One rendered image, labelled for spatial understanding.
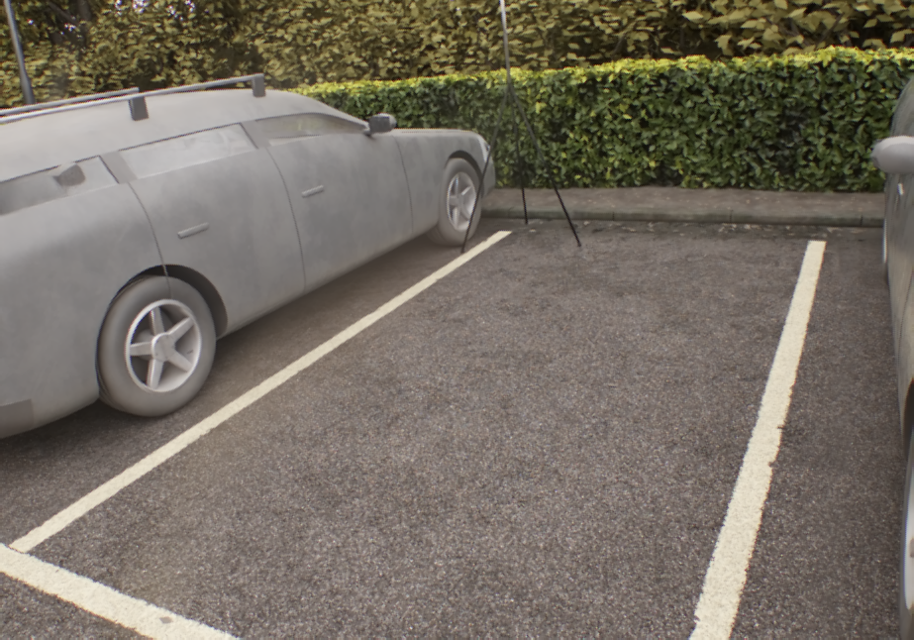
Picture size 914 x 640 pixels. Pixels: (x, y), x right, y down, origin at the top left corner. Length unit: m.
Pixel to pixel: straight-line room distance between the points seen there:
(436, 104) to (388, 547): 5.54
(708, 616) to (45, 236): 2.79
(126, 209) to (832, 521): 3.04
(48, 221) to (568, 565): 2.42
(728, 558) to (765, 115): 4.59
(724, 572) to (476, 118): 5.54
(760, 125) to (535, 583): 4.85
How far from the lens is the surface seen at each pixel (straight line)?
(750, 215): 6.13
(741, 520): 2.72
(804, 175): 6.76
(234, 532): 2.94
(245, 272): 4.10
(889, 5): 7.51
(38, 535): 3.31
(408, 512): 2.83
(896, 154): 2.79
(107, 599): 2.83
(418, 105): 7.64
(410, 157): 5.32
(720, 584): 2.47
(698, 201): 6.50
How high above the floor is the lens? 1.57
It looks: 19 degrees down
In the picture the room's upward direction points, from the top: 6 degrees counter-clockwise
